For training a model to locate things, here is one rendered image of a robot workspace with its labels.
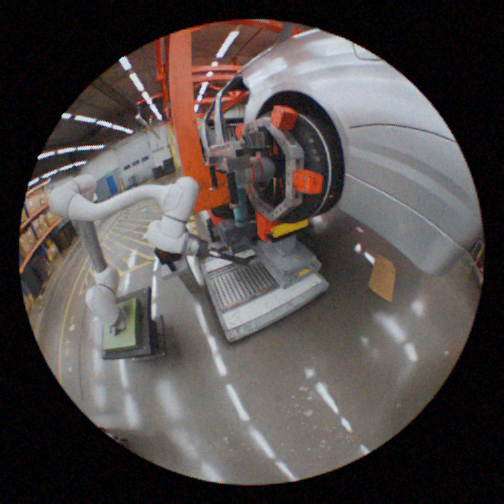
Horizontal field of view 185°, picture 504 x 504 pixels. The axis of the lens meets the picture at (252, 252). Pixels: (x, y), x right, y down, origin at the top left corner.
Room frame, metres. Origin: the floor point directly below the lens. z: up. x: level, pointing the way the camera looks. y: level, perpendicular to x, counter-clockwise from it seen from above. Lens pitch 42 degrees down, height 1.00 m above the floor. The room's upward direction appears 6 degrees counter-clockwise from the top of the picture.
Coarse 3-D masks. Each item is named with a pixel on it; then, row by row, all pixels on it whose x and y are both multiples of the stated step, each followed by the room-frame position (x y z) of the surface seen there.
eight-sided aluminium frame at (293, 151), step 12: (264, 120) 0.71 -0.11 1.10; (276, 132) 0.64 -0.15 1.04; (288, 132) 0.64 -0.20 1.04; (288, 144) 0.58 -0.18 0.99; (288, 156) 0.57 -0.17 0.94; (300, 156) 0.57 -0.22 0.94; (288, 168) 0.57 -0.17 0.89; (300, 168) 0.57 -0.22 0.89; (288, 180) 0.57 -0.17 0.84; (288, 192) 0.58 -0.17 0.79; (300, 192) 0.57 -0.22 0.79; (252, 204) 0.90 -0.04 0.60; (264, 204) 0.85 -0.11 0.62; (288, 204) 0.56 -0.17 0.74; (276, 216) 0.65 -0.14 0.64
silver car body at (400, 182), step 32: (288, 32) 1.13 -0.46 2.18; (320, 32) 0.54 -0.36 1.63; (256, 64) 1.05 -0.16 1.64; (288, 64) 0.75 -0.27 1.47; (320, 64) 0.57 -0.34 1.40; (352, 64) 0.43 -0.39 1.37; (384, 64) 0.32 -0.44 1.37; (256, 96) 1.07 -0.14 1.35; (320, 96) 0.59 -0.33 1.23; (352, 96) 0.46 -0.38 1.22; (384, 96) 0.34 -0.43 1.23; (416, 96) 0.24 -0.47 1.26; (224, 128) 2.10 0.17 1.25; (352, 128) 0.47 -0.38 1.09; (384, 128) 0.35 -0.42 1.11; (416, 128) 0.25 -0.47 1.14; (448, 128) 0.15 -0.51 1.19; (352, 160) 0.46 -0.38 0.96; (384, 160) 0.34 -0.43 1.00; (416, 160) 0.24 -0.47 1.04; (448, 160) 0.15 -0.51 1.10; (352, 192) 0.44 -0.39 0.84; (384, 192) 0.33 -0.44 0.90; (416, 192) 0.22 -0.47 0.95; (448, 192) 0.13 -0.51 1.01; (384, 224) 0.29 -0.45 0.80; (416, 224) 0.19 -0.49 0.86; (448, 224) 0.10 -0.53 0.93; (480, 224) -0.01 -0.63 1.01; (416, 256) 0.14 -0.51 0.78; (448, 256) 0.05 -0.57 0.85
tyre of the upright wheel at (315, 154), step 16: (304, 128) 0.61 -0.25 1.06; (320, 128) 0.65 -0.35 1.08; (304, 144) 0.60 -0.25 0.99; (320, 144) 0.58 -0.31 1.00; (336, 144) 0.63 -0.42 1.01; (304, 160) 0.60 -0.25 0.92; (320, 160) 0.54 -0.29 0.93; (336, 160) 0.59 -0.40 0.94; (336, 176) 0.57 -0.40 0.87; (320, 192) 0.54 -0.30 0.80; (336, 192) 0.59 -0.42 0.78; (304, 208) 0.59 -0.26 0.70; (320, 208) 0.59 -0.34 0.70
